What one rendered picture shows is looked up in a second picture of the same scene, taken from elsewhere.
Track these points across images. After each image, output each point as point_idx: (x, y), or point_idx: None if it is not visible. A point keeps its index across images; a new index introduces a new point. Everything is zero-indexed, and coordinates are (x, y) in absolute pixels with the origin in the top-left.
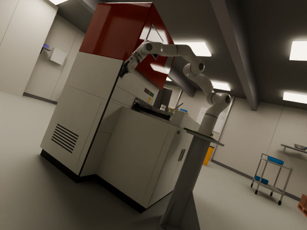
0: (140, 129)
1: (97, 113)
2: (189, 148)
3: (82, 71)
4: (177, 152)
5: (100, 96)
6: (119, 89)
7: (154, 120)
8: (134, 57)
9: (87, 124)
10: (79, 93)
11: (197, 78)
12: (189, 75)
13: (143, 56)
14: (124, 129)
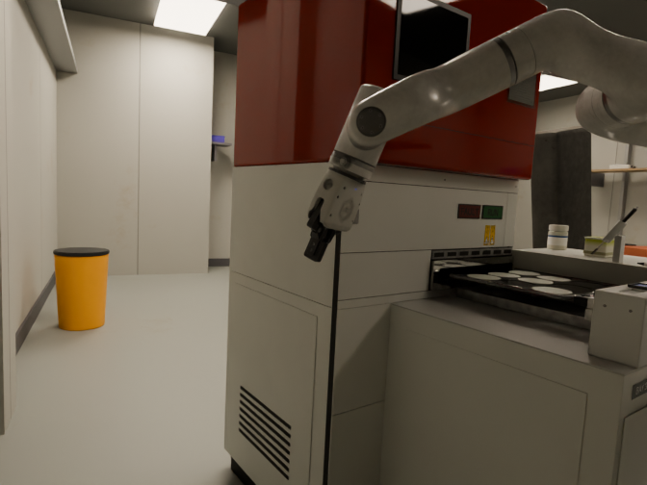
0: (473, 389)
1: (318, 355)
2: None
3: (254, 225)
4: None
5: (310, 296)
6: (361, 259)
7: (514, 349)
8: (336, 175)
9: (301, 392)
10: (263, 292)
11: None
12: (617, 131)
13: (370, 157)
14: (419, 386)
